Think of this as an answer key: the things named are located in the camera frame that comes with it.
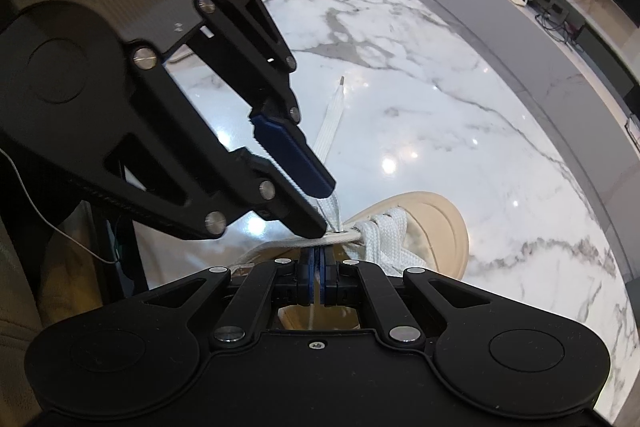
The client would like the tangle of black cables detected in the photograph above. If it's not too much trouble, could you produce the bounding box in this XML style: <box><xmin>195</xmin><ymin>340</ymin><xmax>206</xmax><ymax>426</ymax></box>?
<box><xmin>535</xmin><ymin>0</ymin><xmax>586</xmax><ymax>50</ymax></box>

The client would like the beige shoe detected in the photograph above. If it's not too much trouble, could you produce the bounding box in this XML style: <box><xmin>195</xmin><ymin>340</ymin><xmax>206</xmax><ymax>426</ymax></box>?
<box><xmin>227</xmin><ymin>191</ymin><xmax>471</xmax><ymax>333</ymax></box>

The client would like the thin white cable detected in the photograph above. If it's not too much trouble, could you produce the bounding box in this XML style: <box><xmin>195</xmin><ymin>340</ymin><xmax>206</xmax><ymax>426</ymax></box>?
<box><xmin>0</xmin><ymin>149</ymin><xmax>120</xmax><ymax>265</ymax></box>

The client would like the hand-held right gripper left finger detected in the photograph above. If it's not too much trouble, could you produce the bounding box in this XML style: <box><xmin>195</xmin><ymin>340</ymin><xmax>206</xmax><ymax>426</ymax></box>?
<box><xmin>142</xmin><ymin>251</ymin><xmax>318</xmax><ymax>349</ymax></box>

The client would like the long marble media console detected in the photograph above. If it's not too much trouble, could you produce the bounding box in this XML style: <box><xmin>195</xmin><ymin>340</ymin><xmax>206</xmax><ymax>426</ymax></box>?
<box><xmin>337</xmin><ymin>0</ymin><xmax>640</xmax><ymax>142</ymax></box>

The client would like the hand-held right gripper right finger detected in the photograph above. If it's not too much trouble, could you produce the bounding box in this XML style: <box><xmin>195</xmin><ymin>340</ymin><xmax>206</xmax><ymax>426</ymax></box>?
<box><xmin>320</xmin><ymin>252</ymin><xmax>493</xmax><ymax>349</ymax></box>

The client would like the beige cloth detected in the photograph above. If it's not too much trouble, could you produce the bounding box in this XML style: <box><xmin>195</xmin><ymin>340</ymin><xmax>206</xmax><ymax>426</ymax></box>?
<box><xmin>0</xmin><ymin>217</ymin><xmax>48</xmax><ymax>358</ymax></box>

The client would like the white shoelace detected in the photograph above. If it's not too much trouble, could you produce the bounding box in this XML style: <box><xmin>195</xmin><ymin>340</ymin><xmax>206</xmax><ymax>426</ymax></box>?
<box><xmin>227</xmin><ymin>77</ymin><xmax>428</xmax><ymax>333</ymax></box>

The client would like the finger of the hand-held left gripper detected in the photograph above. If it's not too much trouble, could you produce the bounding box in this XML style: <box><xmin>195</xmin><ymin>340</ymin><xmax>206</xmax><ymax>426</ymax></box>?
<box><xmin>30</xmin><ymin>41</ymin><xmax>328</xmax><ymax>242</ymax></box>
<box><xmin>194</xmin><ymin>0</ymin><xmax>337</xmax><ymax>200</ymax></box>

